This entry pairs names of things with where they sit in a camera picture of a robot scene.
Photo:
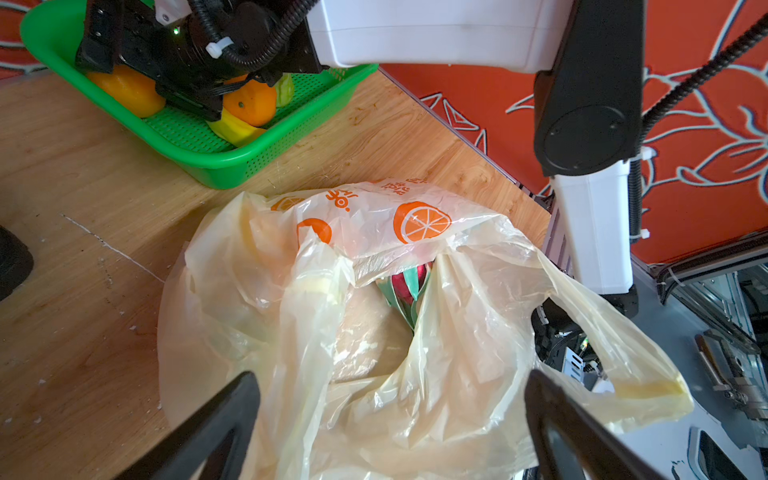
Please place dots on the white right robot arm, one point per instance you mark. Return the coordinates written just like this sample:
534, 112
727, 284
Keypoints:
587, 58

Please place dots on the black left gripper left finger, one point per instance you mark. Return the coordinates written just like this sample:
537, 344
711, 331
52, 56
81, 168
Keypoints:
212, 443

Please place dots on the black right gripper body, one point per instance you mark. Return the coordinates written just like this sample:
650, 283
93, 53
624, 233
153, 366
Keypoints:
196, 52

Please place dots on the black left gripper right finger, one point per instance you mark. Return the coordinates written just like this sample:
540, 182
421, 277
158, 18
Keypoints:
569, 443

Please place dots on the orange fruit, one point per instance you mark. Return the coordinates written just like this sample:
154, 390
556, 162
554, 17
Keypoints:
131, 89
255, 103

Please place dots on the green apple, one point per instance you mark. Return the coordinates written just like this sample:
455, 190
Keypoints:
285, 90

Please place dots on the black plastic tool case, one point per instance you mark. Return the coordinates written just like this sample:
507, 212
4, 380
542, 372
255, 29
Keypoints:
16, 265

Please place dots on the yellow banana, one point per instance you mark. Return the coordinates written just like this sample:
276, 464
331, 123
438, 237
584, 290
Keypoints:
235, 131

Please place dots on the red dragon fruit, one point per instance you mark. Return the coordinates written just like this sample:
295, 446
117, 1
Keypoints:
403, 291

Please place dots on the orange printed plastic bag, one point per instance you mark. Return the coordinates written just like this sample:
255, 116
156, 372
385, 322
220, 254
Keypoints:
284, 287

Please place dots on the green plastic basket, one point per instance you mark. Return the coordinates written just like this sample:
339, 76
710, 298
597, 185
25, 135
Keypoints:
52, 32

